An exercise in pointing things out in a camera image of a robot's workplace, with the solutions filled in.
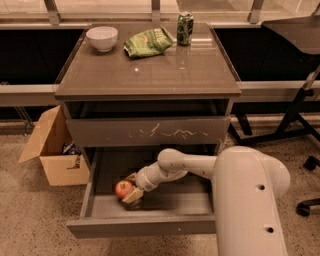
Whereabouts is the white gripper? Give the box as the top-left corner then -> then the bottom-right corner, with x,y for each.
122,167 -> 156,204

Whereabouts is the red apple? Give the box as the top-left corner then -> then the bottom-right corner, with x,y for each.
115,180 -> 132,199

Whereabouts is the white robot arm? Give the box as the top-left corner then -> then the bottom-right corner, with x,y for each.
122,146 -> 290,256

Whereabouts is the open middle drawer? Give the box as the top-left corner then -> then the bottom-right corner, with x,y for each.
67,146 -> 215,238

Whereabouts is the grey top drawer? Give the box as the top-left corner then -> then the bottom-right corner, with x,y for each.
66,100 -> 230,147

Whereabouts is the grey drawer cabinet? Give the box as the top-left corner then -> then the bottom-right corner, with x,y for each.
55,23 -> 240,161

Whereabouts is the cardboard box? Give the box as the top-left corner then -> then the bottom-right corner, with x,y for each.
19,106 -> 90,186

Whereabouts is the green chip bag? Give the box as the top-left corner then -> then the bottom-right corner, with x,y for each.
124,28 -> 173,58

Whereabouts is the white ceramic bowl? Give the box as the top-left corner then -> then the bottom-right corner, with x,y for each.
86,26 -> 118,52

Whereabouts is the black office chair base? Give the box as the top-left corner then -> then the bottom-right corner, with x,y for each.
295,154 -> 320,218

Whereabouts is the green soda can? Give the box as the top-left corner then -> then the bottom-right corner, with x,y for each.
177,12 -> 194,46

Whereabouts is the black table with legs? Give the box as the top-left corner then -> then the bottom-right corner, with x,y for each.
227,15 -> 320,148

